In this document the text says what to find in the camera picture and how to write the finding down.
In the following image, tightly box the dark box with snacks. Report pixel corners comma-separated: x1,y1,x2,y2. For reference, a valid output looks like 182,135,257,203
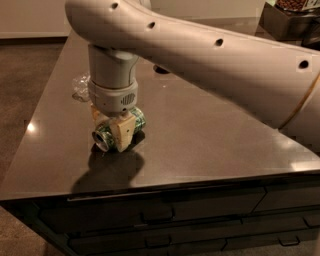
259,0,320,41

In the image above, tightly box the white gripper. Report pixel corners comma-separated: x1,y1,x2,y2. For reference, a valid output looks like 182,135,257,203
88,44,139,152

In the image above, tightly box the red apple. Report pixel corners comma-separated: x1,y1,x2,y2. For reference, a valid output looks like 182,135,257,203
153,65,170,74

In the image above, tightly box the dark drawer cabinet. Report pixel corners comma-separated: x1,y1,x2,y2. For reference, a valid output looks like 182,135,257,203
1,171,320,256

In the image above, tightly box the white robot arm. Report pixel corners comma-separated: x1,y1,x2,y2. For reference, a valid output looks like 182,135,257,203
65,0,320,152

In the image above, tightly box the clear plastic water bottle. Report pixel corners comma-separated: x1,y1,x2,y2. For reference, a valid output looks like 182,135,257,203
72,72,90,102

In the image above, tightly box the green soda can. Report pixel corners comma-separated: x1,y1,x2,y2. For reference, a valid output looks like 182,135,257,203
91,105,146,152

